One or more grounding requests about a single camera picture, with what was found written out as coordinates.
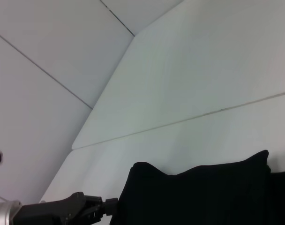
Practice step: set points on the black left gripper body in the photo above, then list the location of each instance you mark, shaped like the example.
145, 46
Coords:
58, 211

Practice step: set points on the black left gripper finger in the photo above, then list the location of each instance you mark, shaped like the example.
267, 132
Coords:
110, 205

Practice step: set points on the black shirt with FREE print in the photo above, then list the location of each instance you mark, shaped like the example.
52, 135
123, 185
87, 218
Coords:
203, 194

